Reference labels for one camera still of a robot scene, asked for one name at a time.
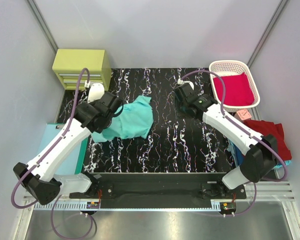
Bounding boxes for teal t shirt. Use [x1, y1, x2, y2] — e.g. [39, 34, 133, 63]
[91, 95, 154, 143]

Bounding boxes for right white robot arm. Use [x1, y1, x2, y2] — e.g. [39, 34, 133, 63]
[173, 82, 278, 199]

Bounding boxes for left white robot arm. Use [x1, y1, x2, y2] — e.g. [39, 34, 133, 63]
[13, 91, 124, 205]

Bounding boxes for magenta shirt in basket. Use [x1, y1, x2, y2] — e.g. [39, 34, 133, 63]
[221, 73, 255, 107]

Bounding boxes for green clipboard with paper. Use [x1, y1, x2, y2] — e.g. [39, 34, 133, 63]
[34, 122, 90, 176]

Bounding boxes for white plastic laundry basket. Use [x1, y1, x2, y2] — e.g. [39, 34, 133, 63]
[209, 60, 260, 112]

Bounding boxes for pink paper card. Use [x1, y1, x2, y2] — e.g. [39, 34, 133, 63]
[234, 109, 252, 122]

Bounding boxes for yellow drawer cabinet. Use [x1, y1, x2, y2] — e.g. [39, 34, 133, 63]
[52, 49, 112, 90]

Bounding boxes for dark red folded shirt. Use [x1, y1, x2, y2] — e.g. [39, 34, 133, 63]
[243, 119, 292, 161]

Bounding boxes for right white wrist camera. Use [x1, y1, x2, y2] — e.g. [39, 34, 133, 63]
[177, 78, 195, 90]

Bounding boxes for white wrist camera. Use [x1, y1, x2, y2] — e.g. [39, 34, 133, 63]
[177, 78, 195, 90]
[84, 80, 105, 103]

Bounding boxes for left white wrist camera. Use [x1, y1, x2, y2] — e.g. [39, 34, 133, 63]
[84, 80, 105, 103]

